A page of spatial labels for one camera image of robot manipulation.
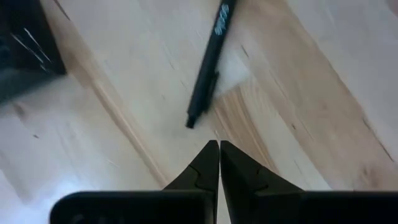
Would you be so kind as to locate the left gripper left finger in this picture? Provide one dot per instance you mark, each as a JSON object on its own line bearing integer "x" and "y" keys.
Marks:
{"x": 202, "y": 174}

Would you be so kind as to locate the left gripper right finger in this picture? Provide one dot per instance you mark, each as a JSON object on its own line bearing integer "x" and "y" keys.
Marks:
{"x": 242, "y": 180}

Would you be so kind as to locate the black pen with clip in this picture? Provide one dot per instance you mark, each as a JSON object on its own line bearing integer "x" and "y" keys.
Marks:
{"x": 208, "y": 71}

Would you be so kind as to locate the black mesh desk organizer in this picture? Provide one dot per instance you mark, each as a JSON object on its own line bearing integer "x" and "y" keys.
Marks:
{"x": 25, "y": 46}

